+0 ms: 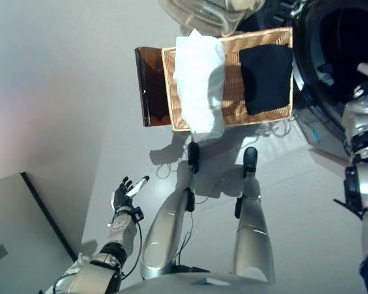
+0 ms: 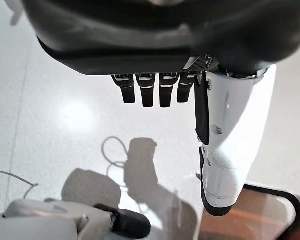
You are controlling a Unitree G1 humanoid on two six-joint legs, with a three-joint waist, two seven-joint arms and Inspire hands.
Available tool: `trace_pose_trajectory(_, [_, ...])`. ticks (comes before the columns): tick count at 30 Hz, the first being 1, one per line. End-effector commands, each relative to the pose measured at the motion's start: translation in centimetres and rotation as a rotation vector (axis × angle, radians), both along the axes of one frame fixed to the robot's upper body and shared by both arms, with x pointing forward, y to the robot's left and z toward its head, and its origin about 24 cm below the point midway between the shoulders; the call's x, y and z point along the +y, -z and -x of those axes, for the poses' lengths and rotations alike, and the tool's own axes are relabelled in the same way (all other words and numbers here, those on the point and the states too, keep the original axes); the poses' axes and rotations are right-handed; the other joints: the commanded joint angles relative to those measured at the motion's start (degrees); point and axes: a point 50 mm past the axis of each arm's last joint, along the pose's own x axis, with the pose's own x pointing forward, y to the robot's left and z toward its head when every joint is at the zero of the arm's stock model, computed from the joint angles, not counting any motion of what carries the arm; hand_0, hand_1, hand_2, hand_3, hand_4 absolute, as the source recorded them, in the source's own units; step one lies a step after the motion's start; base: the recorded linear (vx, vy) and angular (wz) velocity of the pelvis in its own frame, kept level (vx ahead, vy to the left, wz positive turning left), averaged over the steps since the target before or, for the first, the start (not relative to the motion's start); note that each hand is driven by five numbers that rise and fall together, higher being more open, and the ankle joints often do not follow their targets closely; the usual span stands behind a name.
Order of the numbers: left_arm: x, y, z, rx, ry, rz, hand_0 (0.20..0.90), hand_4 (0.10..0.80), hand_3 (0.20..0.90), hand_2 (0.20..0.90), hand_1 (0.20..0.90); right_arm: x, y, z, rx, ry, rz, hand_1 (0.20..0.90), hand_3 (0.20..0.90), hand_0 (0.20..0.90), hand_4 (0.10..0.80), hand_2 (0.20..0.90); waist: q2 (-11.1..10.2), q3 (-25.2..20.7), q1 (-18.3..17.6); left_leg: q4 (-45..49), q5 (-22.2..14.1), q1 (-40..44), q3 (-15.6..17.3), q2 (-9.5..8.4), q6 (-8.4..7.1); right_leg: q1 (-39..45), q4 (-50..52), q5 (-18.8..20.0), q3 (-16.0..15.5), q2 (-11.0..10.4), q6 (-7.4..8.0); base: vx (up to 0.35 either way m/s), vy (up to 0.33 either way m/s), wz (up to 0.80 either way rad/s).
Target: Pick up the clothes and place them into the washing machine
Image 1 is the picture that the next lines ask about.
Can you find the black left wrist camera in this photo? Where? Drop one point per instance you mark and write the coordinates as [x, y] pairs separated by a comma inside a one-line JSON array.
[[138, 214]]

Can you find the light grey garment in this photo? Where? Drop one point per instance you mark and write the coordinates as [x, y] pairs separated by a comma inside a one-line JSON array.
[[202, 122]]

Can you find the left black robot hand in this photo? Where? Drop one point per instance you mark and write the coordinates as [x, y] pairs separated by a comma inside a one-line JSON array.
[[121, 197]]

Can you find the brown translucent stool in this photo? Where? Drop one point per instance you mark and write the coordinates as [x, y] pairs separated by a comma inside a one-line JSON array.
[[150, 92]]

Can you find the black garment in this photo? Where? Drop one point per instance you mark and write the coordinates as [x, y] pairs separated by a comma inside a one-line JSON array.
[[263, 79]]

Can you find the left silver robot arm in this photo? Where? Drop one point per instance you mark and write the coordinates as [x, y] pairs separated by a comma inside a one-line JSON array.
[[119, 226]]

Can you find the silver robot torso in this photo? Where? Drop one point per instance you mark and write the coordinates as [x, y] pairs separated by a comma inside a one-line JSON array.
[[202, 284]]

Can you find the round washing machine door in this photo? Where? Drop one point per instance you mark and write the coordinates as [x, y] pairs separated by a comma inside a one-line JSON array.
[[202, 15]]

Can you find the grey front-load washing machine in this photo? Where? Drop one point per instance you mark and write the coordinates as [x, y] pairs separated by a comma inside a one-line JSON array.
[[325, 128]]

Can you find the white garment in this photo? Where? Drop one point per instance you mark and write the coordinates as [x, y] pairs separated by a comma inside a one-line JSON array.
[[196, 49]]

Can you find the rectangular wicker basket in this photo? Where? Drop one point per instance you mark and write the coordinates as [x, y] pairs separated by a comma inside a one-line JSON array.
[[233, 92]]

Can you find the white cabinet with black edge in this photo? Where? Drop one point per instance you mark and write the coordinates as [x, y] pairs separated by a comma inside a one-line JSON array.
[[18, 214]]

